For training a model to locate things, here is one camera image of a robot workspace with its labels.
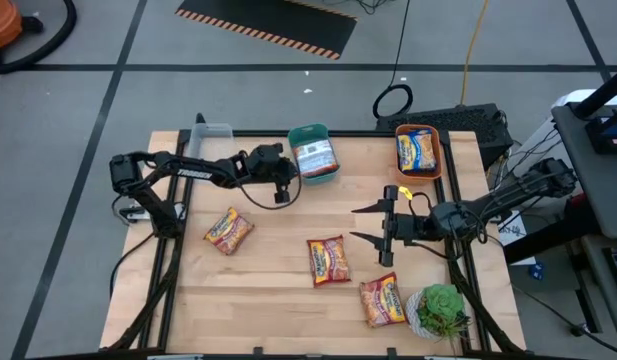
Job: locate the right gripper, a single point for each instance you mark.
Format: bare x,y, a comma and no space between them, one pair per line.
410,229

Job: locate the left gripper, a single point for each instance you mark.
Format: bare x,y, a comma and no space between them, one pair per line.
268,174

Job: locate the orange Maruchan ramen pack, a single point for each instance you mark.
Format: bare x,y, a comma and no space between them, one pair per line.
315,157

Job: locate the red Maruchan ramen pack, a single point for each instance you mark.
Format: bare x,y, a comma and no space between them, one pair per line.
383,300
329,261
228,231

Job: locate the blue Maruchan ramen pack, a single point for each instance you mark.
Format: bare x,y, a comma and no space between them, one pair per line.
418,150

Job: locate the clear plastic bin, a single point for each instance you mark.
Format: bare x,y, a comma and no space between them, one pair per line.
210,145

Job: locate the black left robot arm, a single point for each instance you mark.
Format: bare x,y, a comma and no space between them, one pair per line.
198,172

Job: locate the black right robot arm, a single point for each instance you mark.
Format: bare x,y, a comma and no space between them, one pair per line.
528,190

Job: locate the teal plastic bin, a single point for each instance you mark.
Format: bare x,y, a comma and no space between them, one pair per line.
308,131

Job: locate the yellow tag label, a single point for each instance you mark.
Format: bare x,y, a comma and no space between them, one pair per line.
406,193

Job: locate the orange plastic bin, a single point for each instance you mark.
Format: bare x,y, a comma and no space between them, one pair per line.
399,150

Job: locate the succulent in white pot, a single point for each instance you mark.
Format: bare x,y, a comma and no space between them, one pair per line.
438,307

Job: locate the white paper sheet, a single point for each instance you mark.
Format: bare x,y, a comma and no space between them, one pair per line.
515,235

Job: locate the black hazard-striped floor mat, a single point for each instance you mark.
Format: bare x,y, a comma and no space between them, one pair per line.
268,17

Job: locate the small blue object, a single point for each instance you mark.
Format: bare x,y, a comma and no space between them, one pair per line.
536,271

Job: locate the black desk leg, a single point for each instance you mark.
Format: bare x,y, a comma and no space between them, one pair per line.
548,235

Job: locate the dark grey desk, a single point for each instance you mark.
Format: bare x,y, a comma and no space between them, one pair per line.
595,280

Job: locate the tablet with blue screen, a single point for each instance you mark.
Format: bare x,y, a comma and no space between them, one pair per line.
613,132

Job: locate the orange shop vacuum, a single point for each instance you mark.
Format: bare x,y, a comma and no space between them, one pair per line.
3,22

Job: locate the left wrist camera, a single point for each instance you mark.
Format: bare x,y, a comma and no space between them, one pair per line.
269,152

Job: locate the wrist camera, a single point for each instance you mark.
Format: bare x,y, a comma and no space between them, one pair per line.
269,152
445,217

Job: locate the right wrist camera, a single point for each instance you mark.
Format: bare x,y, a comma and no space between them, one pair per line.
445,217

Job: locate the black table rail frame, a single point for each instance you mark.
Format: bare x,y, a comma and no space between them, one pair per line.
363,133

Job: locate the black diagonal frame strut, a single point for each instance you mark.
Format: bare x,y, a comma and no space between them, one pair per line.
488,320
138,310

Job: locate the black slanted post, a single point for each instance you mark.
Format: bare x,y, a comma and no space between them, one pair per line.
603,90

